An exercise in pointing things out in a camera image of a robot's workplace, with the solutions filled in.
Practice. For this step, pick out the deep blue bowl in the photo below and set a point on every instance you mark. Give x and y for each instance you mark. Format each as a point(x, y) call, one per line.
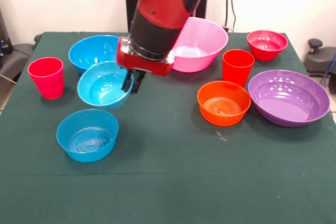
point(89, 48)

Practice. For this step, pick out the ribbed cyan bowl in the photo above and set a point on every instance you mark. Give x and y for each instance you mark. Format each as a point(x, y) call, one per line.
point(102, 90)

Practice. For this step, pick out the red cup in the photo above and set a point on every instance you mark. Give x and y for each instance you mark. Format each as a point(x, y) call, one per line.
point(236, 72)

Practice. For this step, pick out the grey black equipment base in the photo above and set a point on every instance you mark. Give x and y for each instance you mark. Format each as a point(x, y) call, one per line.
point(319, 58)
point(15, 58)

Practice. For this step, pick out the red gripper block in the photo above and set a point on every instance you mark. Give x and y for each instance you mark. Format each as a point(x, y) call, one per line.
point(144, 65)

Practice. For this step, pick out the large pink bowl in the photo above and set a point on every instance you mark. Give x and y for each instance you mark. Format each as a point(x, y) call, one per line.
point(204, 40)

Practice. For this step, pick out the orange bowl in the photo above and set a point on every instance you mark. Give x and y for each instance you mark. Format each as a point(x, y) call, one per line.
point(223, 119)

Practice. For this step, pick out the wide purple bowl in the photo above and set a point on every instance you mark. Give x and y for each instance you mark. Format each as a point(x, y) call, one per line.
point(288, 100)

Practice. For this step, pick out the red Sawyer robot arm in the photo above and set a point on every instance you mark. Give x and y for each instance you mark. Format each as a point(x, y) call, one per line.
point(162, 3)

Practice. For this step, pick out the flat-bottomed blue bowl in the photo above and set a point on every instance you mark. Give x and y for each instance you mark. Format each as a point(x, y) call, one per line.
point(86, 155)

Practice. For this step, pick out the dark green table cloth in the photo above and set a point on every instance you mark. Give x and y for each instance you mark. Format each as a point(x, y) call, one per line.
point(168, 182)

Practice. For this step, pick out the ribbed pink-red cup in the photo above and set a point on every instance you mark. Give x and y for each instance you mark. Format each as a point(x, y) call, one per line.
point(47, 85)

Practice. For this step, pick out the small crimson bowl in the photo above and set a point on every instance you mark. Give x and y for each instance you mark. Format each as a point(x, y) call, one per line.
point(266, 53)

